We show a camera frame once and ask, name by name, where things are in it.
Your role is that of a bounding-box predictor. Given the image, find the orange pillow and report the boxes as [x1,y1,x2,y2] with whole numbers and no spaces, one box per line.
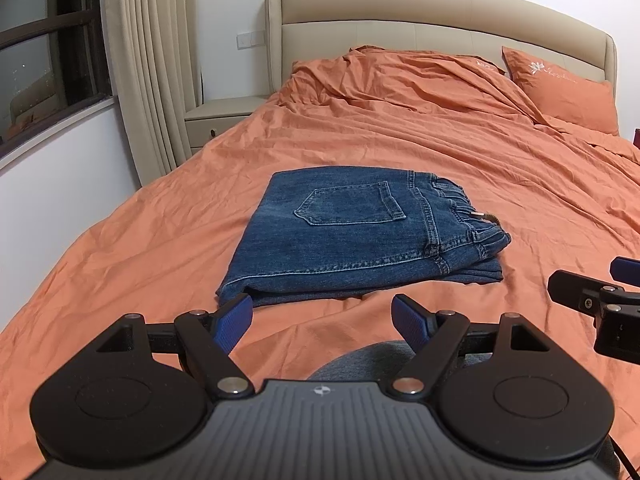
[501,46,620,136]

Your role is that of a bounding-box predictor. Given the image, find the black cable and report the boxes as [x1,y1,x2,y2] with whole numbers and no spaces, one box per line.
[607,435,633,480]

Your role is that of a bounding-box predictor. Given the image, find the beige padded headboard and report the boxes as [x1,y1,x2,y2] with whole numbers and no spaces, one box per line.
[264,0,618,111]

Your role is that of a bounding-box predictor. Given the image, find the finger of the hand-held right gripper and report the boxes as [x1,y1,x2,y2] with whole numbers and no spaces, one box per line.
[547,270,640,356]
[611,256,640,286]

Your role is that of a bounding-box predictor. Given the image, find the blue denim pants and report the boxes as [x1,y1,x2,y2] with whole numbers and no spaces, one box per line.
[215,169,512,309]

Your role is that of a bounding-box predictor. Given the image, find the orange duvet cover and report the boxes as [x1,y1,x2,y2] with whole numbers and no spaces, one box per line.
[0,46,640,480]

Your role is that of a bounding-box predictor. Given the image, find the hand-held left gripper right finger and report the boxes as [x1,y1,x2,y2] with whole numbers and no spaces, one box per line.
[391,294,551,400]

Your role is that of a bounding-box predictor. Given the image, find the beige nightstand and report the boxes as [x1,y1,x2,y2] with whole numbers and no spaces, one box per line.
[184,96,273,150]

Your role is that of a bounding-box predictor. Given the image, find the dark framed window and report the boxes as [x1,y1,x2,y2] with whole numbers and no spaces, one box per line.
[0,0,113,143]

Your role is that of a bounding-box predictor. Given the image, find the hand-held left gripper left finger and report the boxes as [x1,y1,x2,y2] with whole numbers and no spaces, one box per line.
[92,294,254,400]

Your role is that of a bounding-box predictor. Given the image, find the beige curtain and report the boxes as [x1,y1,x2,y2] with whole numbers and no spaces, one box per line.
[102,0,203,188]

